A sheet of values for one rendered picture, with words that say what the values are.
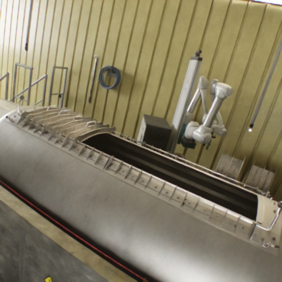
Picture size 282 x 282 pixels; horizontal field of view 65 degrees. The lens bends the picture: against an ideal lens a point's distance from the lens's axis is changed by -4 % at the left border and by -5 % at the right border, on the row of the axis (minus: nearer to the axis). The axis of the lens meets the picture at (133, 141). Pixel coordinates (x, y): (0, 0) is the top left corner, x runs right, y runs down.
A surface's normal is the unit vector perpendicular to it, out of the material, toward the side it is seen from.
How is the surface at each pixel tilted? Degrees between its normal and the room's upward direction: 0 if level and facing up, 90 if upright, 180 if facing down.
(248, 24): 90
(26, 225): 90
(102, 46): 90
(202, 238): 45
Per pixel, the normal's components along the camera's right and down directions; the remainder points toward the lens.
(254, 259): -0.15, -0.55
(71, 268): -0.47, 0.19
